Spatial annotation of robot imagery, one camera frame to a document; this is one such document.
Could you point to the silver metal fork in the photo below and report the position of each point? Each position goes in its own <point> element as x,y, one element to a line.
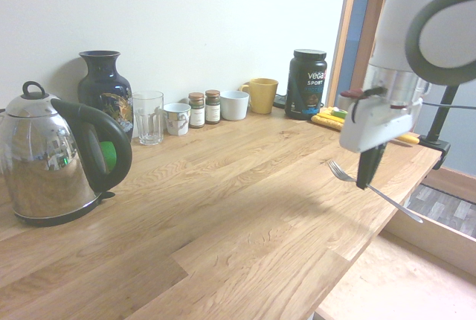
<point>341,175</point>

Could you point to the black camera stand with clamp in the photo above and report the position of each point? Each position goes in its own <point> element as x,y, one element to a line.
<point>440,119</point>

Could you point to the red and white wrist camera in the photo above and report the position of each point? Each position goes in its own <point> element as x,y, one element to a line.
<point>349,98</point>

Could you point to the black Vega protein tub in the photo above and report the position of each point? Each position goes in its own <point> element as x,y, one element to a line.
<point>306,85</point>

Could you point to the black flat device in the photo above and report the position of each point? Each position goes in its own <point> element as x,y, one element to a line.
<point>279,102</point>

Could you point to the clear glass tumbler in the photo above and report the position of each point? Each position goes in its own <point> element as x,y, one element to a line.
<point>148,119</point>

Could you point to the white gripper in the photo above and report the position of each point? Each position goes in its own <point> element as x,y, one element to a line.
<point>375,126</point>

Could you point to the spice jar brown lid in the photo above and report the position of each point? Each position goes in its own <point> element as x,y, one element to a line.
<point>212,109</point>
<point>196,111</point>

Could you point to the open wooden drawer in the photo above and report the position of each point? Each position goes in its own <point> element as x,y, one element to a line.
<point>405,275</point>

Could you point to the white ceramic mug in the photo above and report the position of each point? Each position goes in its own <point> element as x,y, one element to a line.
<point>234,106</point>

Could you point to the small patterned white cup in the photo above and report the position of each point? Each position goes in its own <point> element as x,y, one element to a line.
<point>177,121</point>

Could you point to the dark blue painted vase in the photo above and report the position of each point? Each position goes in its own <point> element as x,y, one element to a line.
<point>104,85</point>

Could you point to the stainless steel electric kettle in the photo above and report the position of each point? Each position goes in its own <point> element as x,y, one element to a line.
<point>41,156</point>

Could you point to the wooden door frame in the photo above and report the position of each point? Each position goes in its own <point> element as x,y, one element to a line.
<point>366,18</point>

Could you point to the black kettle base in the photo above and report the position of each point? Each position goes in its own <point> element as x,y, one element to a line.
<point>89,206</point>

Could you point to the yellow ceramic mug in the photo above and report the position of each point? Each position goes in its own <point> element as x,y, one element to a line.
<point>263,95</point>

